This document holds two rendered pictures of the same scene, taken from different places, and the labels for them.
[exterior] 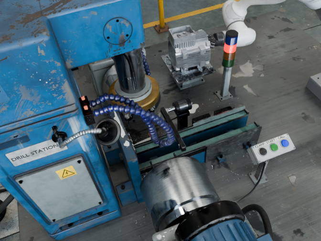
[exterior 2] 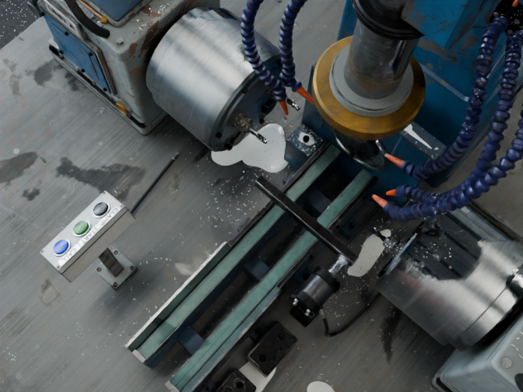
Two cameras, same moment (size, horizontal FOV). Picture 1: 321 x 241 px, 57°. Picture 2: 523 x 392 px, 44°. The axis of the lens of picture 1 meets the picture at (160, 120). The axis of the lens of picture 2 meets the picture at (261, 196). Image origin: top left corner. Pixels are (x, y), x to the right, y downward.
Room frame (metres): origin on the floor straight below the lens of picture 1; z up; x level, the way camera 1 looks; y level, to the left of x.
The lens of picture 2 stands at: (1.11, -0.35, 2.23)
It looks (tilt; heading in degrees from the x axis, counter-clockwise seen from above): 70 degrees down; 145
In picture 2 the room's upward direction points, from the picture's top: 4 degrees clockwise
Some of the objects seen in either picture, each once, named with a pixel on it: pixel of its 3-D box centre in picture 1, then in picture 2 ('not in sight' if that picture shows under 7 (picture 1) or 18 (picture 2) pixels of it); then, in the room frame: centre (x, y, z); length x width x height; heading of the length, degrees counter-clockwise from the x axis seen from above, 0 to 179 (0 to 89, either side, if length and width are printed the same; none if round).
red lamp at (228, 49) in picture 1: (230, 46); not in sight; (1.21, -0.38, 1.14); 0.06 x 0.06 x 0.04
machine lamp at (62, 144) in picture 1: (84, 133); not in sight; (0.48, 0.20, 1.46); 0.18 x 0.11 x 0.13; 107
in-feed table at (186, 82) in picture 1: (187, 70); not in sight; (1.40, -0.19, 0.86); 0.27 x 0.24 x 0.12; 17
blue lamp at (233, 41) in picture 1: (231, 38); not in sight; (1.21, -0.38, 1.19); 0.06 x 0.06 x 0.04
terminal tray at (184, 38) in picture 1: (181, 37); not in sight; (1.38, -0.16, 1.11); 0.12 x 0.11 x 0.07; 101
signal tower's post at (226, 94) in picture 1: (227, 67); not in sight; (1.21, -0.38, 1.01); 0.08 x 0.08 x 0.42; 17
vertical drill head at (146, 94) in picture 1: (129, 67); (382, 46); (0.76, 0.08, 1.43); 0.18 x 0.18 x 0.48
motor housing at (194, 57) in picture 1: (188, 50); not in sight; (1.39, -0.20, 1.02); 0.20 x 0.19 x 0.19; 101
